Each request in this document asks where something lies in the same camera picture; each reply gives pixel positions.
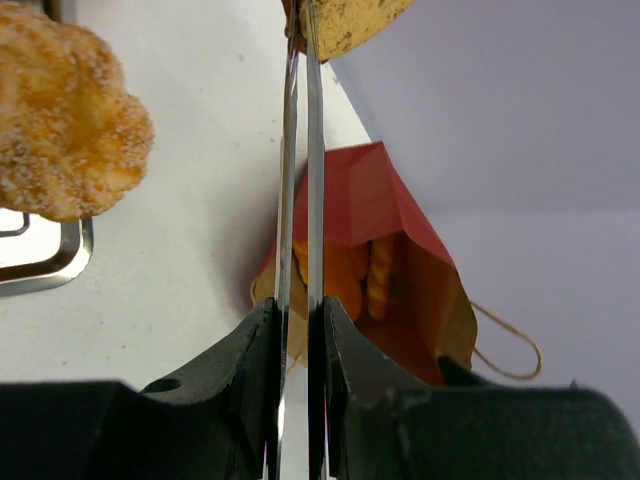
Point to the red brown paper bag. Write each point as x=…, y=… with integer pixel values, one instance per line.
x=430, y=315

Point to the fake bread slice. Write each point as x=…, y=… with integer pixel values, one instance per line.
x=332, y=28

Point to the metal tongs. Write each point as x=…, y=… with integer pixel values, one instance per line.
x=312, y=253

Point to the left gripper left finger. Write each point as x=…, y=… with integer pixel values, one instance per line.
x=212, y=418

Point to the flat orange fake pastry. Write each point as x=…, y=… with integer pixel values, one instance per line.
x=360, y=276

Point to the stainless steel tray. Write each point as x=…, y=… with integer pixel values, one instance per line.
x=38, y=254

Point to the sugared round fake bun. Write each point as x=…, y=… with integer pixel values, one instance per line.
x=73, y=140

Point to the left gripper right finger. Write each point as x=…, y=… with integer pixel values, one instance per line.
x=384, y=423

